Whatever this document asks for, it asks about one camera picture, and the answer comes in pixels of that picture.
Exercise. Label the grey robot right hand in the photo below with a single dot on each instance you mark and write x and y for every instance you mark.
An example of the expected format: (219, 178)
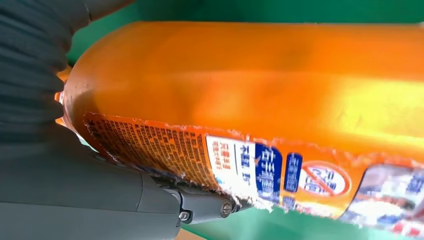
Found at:
(66, 198)

